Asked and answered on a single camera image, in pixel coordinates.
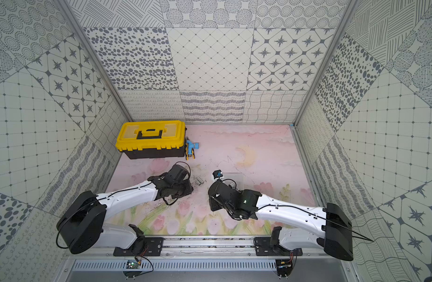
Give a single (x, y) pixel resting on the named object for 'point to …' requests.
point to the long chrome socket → (199, 180)
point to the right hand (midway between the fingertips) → (213, 197)
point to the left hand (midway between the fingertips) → (194, 186)
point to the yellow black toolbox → (152, 139)
